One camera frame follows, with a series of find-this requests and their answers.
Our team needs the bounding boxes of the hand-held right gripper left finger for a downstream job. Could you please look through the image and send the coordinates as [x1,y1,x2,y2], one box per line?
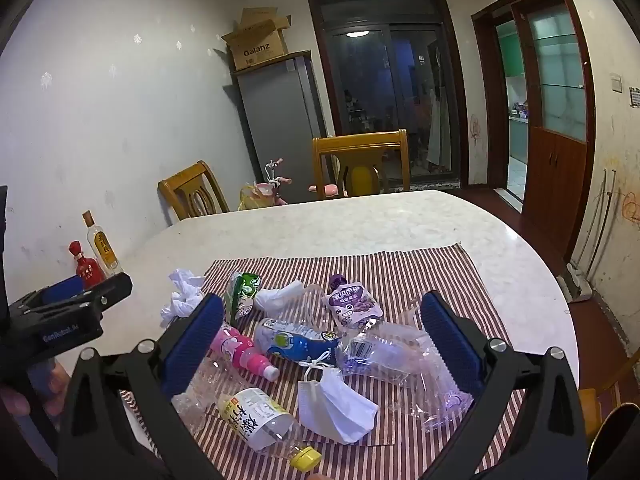
[57,292,226,480]

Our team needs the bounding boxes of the red ceramic bottle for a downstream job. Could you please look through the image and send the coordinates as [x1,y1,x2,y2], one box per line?
[68,241,107,291]

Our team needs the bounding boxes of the blue label plastic bottle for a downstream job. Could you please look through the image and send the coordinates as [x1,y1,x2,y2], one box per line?
[252,317,346,366]

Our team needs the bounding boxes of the twisted white tissue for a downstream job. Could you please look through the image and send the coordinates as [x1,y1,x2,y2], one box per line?
[255,280,306,313]

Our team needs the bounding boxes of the yellow plastic bag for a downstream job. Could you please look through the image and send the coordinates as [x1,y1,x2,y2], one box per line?
[239,183,281,211]

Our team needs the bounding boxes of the grey refrigerator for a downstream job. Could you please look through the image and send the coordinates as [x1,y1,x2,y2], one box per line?
[230,50,331,206]

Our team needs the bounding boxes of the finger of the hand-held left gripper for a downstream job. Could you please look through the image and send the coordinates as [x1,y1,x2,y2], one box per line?
[40,276,86,306]
[7,272,134,318]

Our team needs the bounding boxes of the person's left hand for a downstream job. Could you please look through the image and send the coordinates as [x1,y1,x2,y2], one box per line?
[0,357,72,418]

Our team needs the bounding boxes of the wooden glass partition cabinet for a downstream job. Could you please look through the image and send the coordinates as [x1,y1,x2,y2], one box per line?
[512,0,596,261]

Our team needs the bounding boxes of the open cardboard box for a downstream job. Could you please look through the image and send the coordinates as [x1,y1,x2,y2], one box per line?
[221,6,292,72]

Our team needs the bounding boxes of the red white striped cloth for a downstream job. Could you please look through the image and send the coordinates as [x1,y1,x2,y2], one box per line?
[120,242,531,480]

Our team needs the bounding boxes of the purple tinted clear wrapper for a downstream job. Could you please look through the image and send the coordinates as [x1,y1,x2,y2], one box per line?
[390,360,475,433]

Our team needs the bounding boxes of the wooden chair yellow backrest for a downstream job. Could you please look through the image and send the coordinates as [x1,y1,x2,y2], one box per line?
[580,350,640,451]
[312,129,412,200]

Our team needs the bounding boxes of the clear plastic wrapper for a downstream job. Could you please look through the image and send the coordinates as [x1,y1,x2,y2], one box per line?
[300,282,333,331]

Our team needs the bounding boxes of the black gold rim bin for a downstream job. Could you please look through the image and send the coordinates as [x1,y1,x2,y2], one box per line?
[594,402,640,480]

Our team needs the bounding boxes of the white face mask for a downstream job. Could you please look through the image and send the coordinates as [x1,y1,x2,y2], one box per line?
[296,351,380,446]

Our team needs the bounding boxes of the clear glass liquor bottle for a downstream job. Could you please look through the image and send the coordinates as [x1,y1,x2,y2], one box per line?
[82,210,122,277]

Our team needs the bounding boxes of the thin metal pipes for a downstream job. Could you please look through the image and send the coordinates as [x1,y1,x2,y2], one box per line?
[575,167,618,281]

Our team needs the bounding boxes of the pink label plastic bottle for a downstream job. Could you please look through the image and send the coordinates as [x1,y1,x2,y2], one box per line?
[172,322,282,433]

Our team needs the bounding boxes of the carved wooden chair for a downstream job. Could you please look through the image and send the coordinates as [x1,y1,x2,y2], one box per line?
[158,160,231,222]

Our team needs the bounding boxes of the purple drink pouch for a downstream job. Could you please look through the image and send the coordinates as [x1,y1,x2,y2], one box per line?
[326,273,385,331]

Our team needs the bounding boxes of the pink child tricycle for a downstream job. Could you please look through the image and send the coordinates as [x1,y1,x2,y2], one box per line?
[250,157,346,206]

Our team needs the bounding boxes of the yellow cap plastic bottle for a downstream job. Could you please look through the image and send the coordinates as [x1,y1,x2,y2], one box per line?
[217,387,323,472]

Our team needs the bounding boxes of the crushed clear plastic bottle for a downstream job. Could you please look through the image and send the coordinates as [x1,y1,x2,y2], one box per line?
[336,322,441,388]

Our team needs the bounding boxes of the dark sliding glass door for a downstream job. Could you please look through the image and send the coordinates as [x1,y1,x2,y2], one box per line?
[306,0,468,193]

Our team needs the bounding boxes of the brown kitchen door frame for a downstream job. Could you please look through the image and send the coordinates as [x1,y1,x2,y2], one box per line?
[471,2,526,206]

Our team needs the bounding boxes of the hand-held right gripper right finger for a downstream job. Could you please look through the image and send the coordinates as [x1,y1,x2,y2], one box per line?
[419,290,588,480]

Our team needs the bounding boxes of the white power strip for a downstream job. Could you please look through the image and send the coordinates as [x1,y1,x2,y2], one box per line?
[555,260,593,303]

